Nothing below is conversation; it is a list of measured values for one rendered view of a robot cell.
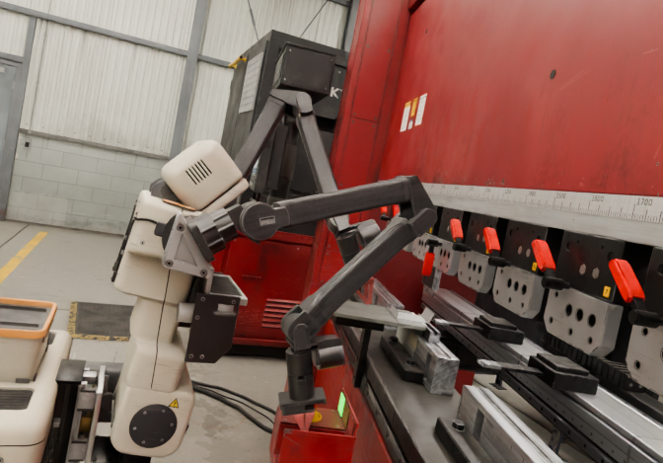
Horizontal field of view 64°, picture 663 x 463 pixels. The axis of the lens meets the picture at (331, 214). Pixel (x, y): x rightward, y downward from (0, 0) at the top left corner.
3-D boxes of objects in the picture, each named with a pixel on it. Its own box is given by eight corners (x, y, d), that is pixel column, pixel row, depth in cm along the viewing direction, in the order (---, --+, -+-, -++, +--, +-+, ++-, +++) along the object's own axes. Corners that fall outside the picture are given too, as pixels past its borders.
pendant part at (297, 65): (247, 212, 297) (274, 61, 293) (290, 220, 303) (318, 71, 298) (252, 222, 248) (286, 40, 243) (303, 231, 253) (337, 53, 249)
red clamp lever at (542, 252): (532, 236, 87) (548, 282, 80) (555, 240, 87) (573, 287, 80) (527, 243, 88) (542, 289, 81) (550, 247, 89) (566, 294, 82)
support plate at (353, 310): (327, 300, 163) (327, 297, 163) (408, 314, 166) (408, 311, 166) (333, 316, 145) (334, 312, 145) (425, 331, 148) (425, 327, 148)
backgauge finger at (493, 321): (426, 320, 164) (429, 304, 164) (504, 333, 168) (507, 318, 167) (438, 332, 152) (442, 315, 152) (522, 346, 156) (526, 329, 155)
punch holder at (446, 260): (430, 265, 146) (442, 206, 145) (459, 270, 147) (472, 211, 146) (448, 275, 131) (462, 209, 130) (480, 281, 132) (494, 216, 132)
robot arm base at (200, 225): (183, 218, 113) (188, 226, 102) (216, 200, 116) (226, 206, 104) (201, 253, 116) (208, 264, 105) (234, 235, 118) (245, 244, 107)
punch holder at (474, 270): (455, 279, 126) (470, 211, 125) (488, 285, 127) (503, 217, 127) (479, 293, 111) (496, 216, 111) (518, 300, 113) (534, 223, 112)
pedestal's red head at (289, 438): (268, 447, 134) (282, 379, 133) (331, 454, 136) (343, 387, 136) (271, 496, 114) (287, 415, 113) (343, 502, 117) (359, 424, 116)
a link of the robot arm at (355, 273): (406, 200, 130) (428, 201, 120) (419, 218, 131) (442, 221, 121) (273, 321, 121) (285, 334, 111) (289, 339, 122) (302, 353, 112)
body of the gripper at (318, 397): (327, 406, 116) (325, 373, 116) (280, 413, 115) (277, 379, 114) (323, 394, 123) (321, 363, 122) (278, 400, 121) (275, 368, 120)
